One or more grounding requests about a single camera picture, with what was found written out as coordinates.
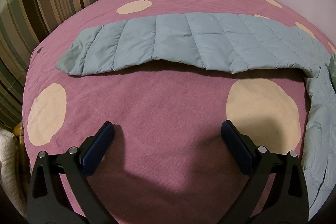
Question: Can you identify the light blue puffer jacket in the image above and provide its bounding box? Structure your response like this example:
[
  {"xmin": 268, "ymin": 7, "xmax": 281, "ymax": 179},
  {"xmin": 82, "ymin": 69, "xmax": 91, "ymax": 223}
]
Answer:
[{"xmin": 56, "ymin": 12, "xmax": 335, "ymax": 216}]

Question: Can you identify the white knitted cloth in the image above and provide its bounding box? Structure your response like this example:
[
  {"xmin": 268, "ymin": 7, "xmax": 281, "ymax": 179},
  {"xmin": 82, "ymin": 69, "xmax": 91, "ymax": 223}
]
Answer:
[{"xmin": 1, "ymin": 127, "xmax": 27, "ymax": 219}]

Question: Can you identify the pink polka dot bed sheet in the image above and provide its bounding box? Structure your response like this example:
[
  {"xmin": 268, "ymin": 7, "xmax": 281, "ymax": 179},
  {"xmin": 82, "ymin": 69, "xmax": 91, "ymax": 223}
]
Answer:
[{"xmin": 23, "ymin": 0, "xmax": 335, "ymax": 223}]

